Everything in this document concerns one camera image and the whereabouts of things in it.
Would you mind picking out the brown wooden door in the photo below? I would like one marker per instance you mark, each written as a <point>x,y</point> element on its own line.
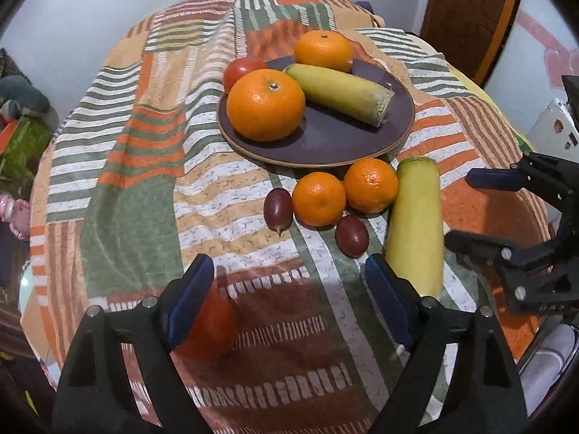
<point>470,33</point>

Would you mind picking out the purple ceramic plate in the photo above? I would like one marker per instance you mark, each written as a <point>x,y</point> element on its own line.
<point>327,138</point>

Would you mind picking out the red tomato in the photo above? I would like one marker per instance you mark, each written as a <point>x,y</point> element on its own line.
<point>214,331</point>
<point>239,68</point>

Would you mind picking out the dark red grape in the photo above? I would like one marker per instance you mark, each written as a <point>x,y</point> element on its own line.
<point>352,236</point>
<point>278,210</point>

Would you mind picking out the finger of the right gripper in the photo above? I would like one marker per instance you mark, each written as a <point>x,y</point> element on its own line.
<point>512,179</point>
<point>510,260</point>

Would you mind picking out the large orange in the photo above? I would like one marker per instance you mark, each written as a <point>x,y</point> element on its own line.
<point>326,49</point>
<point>265,105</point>

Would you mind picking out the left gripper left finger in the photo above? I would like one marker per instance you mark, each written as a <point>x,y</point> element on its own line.
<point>94,392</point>

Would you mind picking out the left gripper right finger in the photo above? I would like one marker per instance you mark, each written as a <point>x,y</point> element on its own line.
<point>485,394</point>

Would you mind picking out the striped patchwork bed cover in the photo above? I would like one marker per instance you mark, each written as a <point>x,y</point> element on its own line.
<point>139,181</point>

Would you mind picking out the grey green plush toy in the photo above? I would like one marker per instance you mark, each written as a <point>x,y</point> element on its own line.
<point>20,98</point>

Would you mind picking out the pink toy figure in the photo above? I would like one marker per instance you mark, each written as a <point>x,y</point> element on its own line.
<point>16,213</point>

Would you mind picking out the yellow banana piece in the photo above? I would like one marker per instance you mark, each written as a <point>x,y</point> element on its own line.
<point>415,243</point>
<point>349,95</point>

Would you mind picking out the small mandarin orange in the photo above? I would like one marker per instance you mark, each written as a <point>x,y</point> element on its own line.
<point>319,199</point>
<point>371,185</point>

